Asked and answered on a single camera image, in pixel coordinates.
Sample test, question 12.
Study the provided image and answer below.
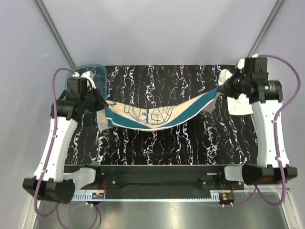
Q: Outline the teal beige Doraemon towel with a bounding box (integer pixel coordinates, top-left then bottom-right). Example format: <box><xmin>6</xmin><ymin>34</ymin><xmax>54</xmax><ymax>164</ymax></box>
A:
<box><xmin>96</xmin><ymin>88</ymin><xmax>219</xmax><ymax>132</ymax></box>

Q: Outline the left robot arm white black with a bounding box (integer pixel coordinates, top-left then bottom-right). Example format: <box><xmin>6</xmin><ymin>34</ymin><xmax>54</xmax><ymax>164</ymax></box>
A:
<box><xmin>22</xmin><ymin>76</ymin><xmax>106</xmax><ymax>204</ymax></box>

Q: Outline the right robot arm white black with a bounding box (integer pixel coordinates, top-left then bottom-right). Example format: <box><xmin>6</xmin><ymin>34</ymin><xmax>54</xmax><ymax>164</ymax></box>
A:
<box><xmin>216</xmin><ymin>56</ymin><xmax>298</xmax><ymax>189</ymax></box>

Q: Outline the white towel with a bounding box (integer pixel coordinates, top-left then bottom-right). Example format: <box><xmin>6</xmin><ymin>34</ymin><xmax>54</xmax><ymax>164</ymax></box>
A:
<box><xmin>218</xmin><ymin>69</ymin><xmax>253</xmax><ymax>115</ymax></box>

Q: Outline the teal transparent plastic bin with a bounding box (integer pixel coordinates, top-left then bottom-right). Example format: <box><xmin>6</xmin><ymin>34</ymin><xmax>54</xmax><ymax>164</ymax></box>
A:
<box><xmin>65</xmin><ymin>63</ymin><xmax>108</xmax><ymax>114</ymax></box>

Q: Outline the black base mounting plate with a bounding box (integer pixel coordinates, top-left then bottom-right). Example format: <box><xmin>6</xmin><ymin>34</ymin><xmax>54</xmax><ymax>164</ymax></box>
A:
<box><xmin>64</xmin><ymin>165</ymin><xmax>244</xmax><ymax>191</ymax></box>

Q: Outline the left small circuit board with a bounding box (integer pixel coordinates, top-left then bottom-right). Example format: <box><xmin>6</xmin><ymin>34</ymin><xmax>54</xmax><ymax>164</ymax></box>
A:
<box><xmin>92</xmin><ymin>192</ymin><xmax>105</xmax><ymax>199</ymax></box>

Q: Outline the small circuit board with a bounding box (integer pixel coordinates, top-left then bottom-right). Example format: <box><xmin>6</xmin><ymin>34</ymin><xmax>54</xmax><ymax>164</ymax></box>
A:
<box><xmin>221</xmin><ymin>193</ymin><xmax>235</xmax><ymax>201</ymax></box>
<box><xmin>92</xmin><ymin>192</ymin><xmax>105</xmax><ymax>199</ymax></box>

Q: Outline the right small circuit board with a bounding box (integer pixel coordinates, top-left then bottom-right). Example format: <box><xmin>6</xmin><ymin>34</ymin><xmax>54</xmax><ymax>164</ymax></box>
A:
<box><xmin>221</xmin><ymin>193</ymin><xmax>235</xmax><ymax>201</ymax></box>

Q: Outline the aluminium frame rail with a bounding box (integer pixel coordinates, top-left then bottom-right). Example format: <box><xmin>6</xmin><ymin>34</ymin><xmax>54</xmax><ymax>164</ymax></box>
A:
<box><xmin>30</xmin><ymin>186</ymin><xmax>291</xmax><ymax>202</ymax></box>

